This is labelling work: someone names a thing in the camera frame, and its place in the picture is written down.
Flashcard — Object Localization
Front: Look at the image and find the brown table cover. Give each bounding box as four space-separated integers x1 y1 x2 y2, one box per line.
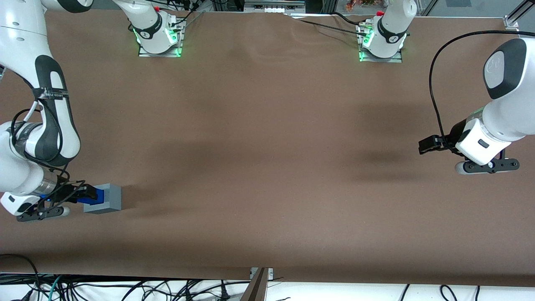
0 8 535 287

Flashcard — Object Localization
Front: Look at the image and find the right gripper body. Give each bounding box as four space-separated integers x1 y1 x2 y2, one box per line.
0 191 42 216

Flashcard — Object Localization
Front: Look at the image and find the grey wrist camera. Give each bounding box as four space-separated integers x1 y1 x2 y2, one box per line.
455 158 520 175
16 205 71 222

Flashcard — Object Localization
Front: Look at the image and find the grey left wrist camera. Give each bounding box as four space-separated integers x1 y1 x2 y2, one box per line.
455 158 520 175

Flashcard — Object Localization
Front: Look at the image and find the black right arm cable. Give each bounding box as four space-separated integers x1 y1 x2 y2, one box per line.
10 99 71 181

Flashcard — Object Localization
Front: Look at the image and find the black looped floor cable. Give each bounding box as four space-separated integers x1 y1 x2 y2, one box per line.
0 253 41 301

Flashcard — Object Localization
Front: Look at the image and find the grey network switch box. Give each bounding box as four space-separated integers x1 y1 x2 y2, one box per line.
244 0 306 13

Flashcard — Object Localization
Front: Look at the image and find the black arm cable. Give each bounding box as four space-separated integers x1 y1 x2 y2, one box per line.
429 30 535 147
10 99 71 181

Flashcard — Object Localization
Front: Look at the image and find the blue plastic part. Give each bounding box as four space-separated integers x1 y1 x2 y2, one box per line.
84 186 104 206

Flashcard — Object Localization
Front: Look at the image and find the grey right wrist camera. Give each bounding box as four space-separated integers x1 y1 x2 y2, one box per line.
16 205 71 222

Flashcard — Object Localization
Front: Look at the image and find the aluminium profile post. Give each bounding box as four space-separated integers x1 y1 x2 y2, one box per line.
240 268 274 301

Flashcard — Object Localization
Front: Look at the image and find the teal floor cable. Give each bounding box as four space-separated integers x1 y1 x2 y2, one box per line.
47 275 64 301

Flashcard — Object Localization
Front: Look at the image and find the black cable across cover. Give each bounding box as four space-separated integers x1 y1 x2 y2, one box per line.
288 12 368 37

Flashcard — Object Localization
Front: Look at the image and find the gray square base block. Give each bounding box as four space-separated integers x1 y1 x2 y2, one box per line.
83 183 122 215

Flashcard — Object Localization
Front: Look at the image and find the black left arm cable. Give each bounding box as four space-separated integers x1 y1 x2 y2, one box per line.
429 30 535 147

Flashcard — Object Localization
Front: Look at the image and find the aluminium corner frame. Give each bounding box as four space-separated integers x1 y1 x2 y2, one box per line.
504 0 535 31

